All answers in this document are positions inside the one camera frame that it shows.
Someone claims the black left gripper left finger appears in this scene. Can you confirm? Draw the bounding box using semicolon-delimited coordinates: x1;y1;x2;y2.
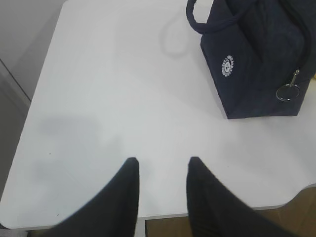
41;158;140;237

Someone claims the navy blue lunch bag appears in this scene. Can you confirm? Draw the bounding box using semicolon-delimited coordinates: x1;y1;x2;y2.
186;0;316;119

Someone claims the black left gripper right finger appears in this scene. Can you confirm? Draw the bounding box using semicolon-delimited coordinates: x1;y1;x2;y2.
187;157;294;237

